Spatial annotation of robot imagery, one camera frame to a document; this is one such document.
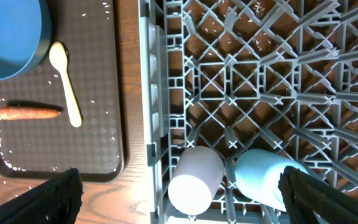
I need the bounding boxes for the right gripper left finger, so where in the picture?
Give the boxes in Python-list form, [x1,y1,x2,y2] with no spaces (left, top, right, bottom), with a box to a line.
[0,168,83,223]

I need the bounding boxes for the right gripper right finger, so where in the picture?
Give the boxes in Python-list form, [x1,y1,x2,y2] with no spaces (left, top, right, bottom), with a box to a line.
[278,166,358,224]

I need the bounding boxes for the light blue plastic cup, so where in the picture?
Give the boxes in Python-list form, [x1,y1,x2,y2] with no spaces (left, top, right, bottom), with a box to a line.
[234,149,308,212]

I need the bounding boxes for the pink plastic cup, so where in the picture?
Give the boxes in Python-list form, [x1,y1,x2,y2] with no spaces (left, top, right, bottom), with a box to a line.
[168,146,224,215]

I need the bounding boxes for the dark blue plate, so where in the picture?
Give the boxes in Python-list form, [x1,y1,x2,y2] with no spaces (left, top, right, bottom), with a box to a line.
[0,0,52,80]

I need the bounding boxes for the grey dishwasher rack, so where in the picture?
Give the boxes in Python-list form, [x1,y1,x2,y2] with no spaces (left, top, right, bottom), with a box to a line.
[139,0,358,223]

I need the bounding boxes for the dark brown serving tray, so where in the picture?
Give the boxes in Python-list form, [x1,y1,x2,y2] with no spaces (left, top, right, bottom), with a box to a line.
[0,1,124,182]

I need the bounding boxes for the orange carrot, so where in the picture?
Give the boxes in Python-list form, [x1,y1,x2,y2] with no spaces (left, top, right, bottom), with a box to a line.
[0,106,61,121]

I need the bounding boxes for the yellow plastic spoon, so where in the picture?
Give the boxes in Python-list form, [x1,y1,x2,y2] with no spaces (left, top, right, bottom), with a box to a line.
[49,42,82,128]

